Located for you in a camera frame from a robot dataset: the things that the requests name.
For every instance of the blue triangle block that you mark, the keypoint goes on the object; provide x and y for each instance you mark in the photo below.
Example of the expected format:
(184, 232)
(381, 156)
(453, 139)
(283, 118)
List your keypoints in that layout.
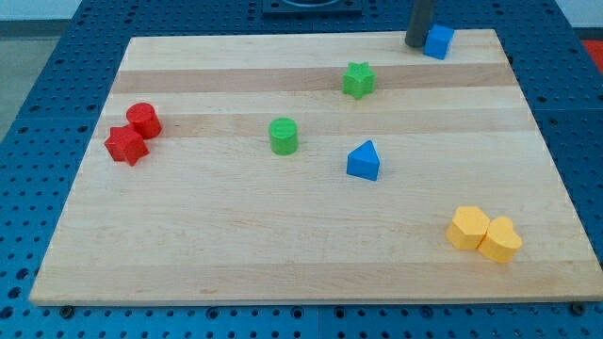
(364, 162)

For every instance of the wooden board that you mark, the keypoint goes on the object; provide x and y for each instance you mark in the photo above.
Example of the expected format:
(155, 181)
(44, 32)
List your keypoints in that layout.
(212, 216)

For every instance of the green cylinder block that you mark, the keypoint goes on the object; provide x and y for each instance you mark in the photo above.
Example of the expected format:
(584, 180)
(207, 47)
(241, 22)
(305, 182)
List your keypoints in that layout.
(283, 136)

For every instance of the green star block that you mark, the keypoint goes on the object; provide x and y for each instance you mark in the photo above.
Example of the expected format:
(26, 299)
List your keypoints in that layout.
(358, 80)

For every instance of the red cylinder block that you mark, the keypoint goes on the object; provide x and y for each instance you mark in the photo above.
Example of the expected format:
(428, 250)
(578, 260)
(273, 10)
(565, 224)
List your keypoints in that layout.
(143, 119)

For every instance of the yellow hexagon block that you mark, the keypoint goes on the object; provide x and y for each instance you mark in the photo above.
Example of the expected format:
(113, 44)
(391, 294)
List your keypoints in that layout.
(468, 228)

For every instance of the red star block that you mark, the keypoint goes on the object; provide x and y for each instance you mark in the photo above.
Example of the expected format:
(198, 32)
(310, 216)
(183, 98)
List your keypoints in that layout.
(125, 144)

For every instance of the blue cube block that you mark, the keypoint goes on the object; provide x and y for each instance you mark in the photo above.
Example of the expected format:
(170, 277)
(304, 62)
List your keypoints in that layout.
(438, 41)

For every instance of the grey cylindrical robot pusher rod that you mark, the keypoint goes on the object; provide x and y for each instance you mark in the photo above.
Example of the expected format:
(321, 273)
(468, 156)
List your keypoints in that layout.
(420, 22)

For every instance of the yellow heart block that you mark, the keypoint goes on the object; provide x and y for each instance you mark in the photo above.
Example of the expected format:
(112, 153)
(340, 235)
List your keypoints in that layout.
(501, 242)

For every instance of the dark robot base mount plate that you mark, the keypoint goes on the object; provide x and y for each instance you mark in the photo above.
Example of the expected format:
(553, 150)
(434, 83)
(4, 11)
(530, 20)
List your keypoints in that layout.
(283, 7)

